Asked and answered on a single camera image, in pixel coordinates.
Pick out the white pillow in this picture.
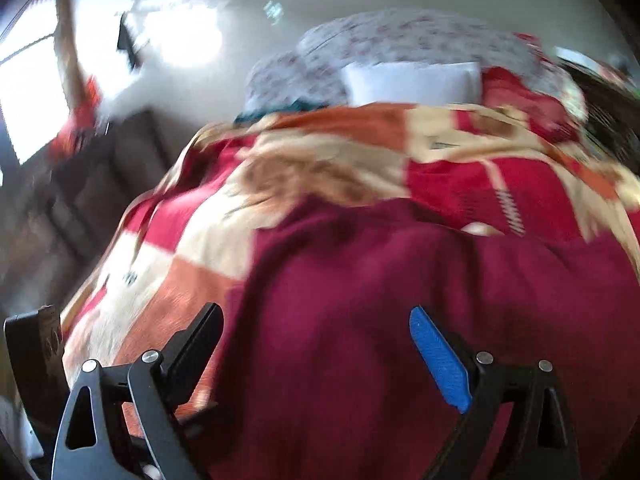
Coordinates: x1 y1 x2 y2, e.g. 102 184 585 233
342 61 482 107

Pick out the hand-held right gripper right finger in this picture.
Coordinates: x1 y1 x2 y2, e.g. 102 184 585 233
408 306 582 480

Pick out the bright window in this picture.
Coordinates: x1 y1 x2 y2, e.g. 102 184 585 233
0 0 72 167

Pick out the orange red cloth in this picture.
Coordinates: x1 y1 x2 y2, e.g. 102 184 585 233
49 76 109 162

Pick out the red ruffled pillow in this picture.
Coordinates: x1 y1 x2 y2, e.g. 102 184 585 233
479 66 585 147

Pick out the teal cloth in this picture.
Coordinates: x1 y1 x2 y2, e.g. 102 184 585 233
234 98 327 124

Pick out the orange red cream patterned blanket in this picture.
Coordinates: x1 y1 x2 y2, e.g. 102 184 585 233
60 102 640 461

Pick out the maroon fleece garment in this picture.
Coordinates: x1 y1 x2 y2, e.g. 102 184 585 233
200 195 640 480

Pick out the dark carved wooden furniture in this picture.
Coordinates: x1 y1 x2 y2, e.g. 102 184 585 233
554 56 640 183

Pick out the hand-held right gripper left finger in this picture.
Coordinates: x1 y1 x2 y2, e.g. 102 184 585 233
51 302 225 480

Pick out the dark wooden cabinet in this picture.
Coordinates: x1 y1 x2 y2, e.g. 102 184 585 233
0 109 172 311

